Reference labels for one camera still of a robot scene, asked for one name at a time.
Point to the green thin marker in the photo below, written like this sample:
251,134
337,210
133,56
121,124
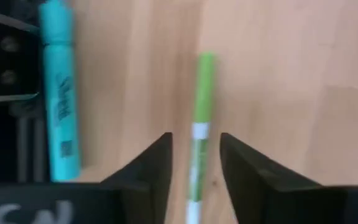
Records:
204,93

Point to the teal highlighter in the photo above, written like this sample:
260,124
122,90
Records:
59,93

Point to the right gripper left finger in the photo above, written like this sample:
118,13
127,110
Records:
148,180

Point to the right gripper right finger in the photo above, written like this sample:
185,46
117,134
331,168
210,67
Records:
259,186

